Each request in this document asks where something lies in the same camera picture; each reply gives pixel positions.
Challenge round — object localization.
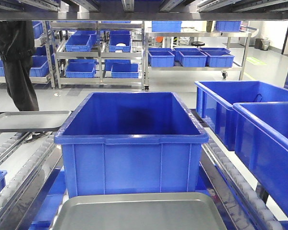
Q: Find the steel trolley rack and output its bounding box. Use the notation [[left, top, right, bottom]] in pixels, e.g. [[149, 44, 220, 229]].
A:
[[143, 31, 252, 92]]

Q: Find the person in black clothes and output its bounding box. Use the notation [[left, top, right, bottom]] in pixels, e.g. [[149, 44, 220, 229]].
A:
[[0, 21, 39, 111]]

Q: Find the silver metal tray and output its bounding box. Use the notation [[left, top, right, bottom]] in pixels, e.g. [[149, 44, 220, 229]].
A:
[[53, 192, 226, 230]]

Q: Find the central blue plastic bin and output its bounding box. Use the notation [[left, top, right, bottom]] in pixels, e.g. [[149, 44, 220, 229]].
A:
[[54, 92, 208, 197]]

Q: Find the right blue plastic bin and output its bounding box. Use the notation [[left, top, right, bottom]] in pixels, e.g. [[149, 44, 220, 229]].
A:
[[194, 80, 288, 151]]

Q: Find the grey tray on rollers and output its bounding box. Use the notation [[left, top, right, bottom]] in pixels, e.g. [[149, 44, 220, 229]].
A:
[[0, 111, 72, 133]]

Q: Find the near right blue bin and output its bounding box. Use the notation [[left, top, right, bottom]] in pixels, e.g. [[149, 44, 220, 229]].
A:
[[232, 101, 288, 188]]

